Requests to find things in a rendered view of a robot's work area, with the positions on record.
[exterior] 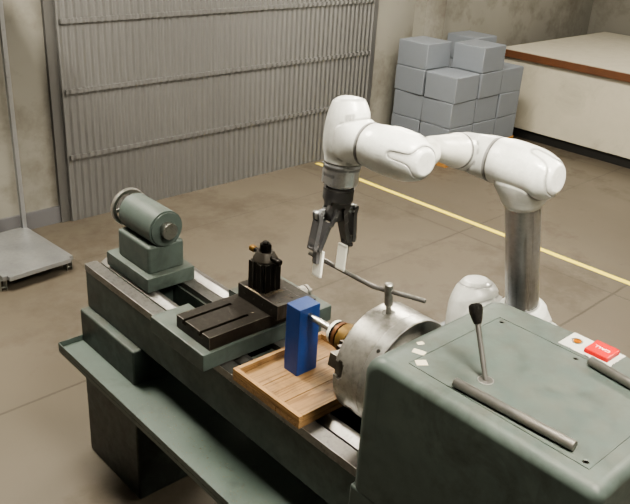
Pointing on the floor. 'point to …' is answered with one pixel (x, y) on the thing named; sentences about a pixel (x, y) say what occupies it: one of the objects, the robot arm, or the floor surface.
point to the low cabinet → (587, 96)
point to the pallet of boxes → (455, 85)
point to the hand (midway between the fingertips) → (329, 262)
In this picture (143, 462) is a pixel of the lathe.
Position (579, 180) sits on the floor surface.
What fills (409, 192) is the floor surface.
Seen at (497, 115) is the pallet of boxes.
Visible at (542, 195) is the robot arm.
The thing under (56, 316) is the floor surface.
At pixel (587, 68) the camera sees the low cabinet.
